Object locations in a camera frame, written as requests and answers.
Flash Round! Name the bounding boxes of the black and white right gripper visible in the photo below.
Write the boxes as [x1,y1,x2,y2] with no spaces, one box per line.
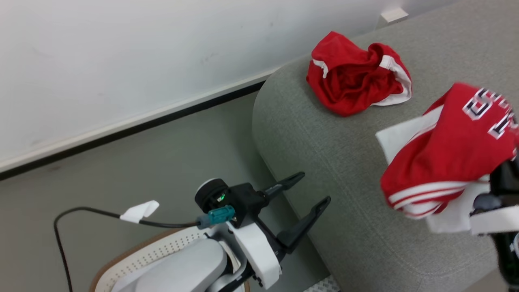
[470,159,519,285]

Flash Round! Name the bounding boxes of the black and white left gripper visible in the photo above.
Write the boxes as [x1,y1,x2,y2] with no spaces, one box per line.
[227,172,331,290]

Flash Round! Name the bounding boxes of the red jersey with lettering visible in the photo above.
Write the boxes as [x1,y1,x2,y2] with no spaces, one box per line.
[375,82,519,234]

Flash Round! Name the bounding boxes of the red shorts with white trim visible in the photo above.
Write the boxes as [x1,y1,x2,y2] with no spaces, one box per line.
[306,31,413,117]

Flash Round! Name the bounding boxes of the grey fabric sofa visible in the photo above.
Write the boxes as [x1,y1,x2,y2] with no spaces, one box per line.
[251,0,519,292]

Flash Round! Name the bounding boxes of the grey textured plate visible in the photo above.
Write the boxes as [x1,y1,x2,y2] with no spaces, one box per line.
[302,275,340,292]

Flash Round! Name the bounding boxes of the white and black baseboard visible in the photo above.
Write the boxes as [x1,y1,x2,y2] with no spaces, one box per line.
[0,61,309,182]

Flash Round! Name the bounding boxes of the teal cable connector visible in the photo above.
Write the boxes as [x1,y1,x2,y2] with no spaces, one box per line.
[197,205,236,230]

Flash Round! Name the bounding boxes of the thin black cable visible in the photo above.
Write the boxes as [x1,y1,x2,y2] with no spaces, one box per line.
[54,207,201,292]

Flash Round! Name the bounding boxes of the white cable label tag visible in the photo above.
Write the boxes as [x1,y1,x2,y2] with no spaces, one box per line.
[120,200,160,224]

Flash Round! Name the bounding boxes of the small white wall box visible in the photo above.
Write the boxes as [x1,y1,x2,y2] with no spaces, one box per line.
[380,7,409,24]

